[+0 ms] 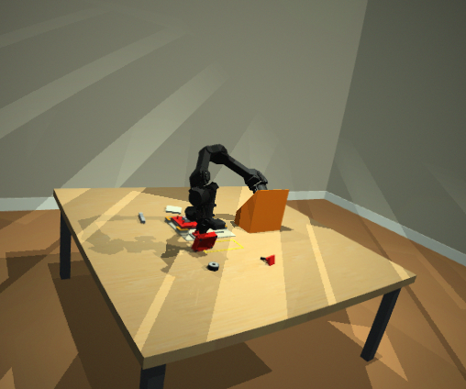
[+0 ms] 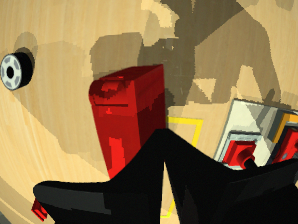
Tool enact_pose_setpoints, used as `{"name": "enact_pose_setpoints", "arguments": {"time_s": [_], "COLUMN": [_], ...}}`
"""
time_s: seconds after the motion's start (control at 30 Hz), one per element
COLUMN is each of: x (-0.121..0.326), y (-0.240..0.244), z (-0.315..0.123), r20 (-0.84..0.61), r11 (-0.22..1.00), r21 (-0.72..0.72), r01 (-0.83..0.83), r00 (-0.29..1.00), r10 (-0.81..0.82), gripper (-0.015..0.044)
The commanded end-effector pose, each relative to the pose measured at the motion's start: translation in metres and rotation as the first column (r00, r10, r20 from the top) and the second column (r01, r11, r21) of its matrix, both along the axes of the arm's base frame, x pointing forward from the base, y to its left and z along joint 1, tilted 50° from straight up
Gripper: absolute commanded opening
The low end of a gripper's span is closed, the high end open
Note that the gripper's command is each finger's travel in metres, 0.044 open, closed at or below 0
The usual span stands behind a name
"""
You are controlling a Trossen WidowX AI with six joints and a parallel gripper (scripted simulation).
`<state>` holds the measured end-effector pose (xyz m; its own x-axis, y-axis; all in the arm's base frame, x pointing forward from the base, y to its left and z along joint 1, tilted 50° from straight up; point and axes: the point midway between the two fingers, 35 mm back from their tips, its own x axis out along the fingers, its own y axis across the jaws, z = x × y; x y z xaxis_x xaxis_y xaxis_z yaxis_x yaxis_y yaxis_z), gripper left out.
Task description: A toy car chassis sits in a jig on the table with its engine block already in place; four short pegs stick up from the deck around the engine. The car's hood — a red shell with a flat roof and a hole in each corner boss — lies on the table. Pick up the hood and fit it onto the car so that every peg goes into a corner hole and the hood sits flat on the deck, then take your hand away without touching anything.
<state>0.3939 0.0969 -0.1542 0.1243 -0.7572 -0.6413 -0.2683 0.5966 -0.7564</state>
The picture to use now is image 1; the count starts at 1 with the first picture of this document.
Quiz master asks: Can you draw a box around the black toy car wheel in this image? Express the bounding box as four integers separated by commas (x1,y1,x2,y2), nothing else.
207,261,219,272

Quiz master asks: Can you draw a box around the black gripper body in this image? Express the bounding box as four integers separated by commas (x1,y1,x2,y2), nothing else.
197,203,226,230

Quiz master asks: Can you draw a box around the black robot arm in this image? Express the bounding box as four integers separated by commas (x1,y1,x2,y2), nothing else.
184,144,268,222

